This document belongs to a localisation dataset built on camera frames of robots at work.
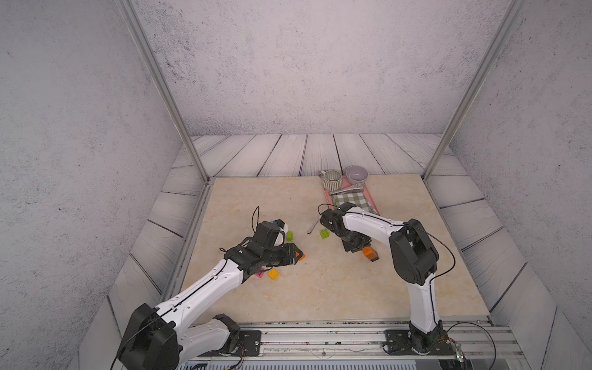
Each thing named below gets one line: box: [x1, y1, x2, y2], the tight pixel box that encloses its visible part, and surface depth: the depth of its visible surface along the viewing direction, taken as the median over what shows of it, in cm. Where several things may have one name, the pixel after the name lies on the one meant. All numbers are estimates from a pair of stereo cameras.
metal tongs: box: [329, 183, 366, 196], surface depth 116 cm
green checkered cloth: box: [331, 191, 378, 214], surface depth 113 cm
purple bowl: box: [345, 164, 369, 185], surface depth 118 cm
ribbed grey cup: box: [319, 169, 343, 192], surface depth 113 cm
